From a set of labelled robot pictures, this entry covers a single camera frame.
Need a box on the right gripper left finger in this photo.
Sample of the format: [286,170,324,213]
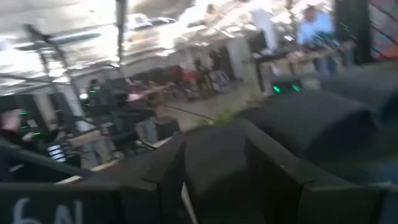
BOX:
[119,133,187,224]

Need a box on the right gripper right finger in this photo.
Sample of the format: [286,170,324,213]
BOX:
[244,119,385,224]

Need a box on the black rubber slide sandal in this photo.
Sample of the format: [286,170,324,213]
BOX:
[183,89,377,224]
[320,60,398,131]

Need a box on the dark device with green lights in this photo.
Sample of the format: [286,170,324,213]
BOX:
[267,74,312,94]

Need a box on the person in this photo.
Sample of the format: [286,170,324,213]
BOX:
[297,4,336,46]

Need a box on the black upright panel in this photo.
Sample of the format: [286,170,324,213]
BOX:
[335,0,370,65]

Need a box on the colourful patterned quilt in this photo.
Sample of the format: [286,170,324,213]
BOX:
[368,0,398,62]

